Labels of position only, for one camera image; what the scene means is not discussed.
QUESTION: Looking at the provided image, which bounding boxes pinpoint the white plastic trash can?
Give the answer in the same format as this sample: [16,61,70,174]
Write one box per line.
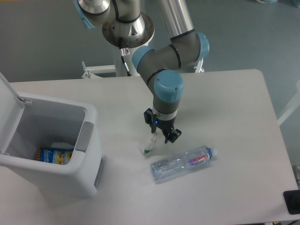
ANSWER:
[0,76,103,197]

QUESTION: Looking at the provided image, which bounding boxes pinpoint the black cable on pedestal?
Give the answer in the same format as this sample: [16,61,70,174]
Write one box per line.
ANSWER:
[118,37,132,77]

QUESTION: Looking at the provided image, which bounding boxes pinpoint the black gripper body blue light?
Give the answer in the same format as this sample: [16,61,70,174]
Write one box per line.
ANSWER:
[154,114,176,134]

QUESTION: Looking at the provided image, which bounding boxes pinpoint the clear plastic water bottle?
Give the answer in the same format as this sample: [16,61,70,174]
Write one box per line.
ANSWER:
[150,145,218,181]

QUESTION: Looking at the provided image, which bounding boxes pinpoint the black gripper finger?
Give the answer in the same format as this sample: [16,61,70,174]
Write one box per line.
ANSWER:
[164,127,182,143]
[143,108,157,134]

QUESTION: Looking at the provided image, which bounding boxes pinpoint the white paper wrapper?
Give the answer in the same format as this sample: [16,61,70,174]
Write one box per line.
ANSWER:
[138,131,163,155]

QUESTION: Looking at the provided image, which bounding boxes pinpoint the black device at table edge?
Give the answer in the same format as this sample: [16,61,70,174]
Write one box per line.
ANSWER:
[283,189,300,215]

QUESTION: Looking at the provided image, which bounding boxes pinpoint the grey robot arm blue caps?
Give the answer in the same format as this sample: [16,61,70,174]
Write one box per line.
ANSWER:
[73,0,209,143]

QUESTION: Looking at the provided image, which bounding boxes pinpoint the white frame leg at right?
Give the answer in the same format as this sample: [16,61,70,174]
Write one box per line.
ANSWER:
[277,80,300,126]

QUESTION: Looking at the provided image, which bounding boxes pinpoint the blue snack package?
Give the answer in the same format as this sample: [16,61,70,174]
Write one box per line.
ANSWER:
[35,147,74,165]

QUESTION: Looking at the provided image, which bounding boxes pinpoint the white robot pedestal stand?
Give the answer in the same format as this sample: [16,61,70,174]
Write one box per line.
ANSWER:
[81,11,207,79]

